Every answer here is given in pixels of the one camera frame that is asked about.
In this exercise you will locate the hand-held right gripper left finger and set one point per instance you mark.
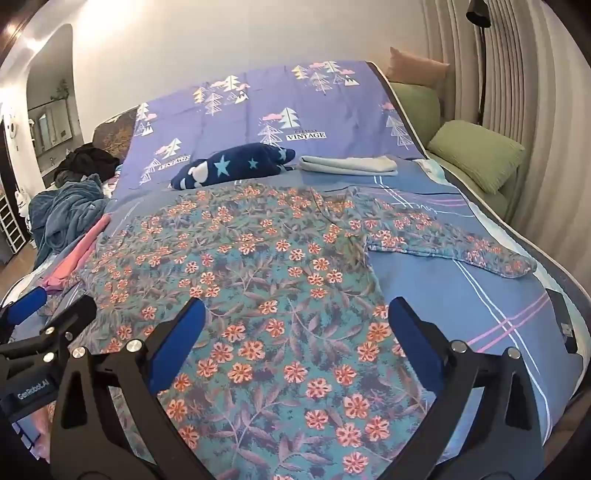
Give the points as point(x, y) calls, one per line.
point(178, 346)

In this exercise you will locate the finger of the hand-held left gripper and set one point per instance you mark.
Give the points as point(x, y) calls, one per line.
point(69, 318)
point(28, 303)

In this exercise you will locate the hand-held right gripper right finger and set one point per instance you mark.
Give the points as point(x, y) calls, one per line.
point(415, 346)

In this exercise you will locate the teal floral garment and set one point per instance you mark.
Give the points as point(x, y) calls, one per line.
point(277, 277)

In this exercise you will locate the black clothes pile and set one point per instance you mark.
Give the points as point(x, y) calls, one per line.
point(87, 161)

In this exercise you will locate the pink cloth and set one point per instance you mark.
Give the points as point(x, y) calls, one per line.
point(74, 263)

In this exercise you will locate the blue plaid bedsheet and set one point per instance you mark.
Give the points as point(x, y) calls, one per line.
point(461, 295)

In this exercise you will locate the white rack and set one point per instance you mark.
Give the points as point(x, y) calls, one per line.
point(11, 226)

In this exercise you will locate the blue-grey fleece blanket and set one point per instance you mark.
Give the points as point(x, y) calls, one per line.
point(60, 207)

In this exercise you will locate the black rectangular device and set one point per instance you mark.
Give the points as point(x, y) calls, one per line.
point(559, 309)

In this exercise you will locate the navy star-patterned sleeve arm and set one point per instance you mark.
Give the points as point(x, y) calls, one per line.
point(231, 166)

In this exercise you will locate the brown patterned pillow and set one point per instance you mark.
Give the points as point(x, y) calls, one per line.
point(115, 134)

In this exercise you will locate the green cushion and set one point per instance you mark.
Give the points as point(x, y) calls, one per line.
point(415, 106)
point(480, 152)

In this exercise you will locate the purple tree print cover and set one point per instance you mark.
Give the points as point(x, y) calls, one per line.
point(258, 101)

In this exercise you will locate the peach pillow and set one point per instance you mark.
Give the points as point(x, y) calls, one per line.
point(413, 69)

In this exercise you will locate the beige curtain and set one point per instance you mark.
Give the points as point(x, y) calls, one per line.
point(531, 92)

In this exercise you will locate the black floor lamp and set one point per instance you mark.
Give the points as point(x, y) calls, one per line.
point(478, 11)

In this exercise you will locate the wall mirror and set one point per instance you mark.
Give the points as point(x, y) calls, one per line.
point(46, 124)

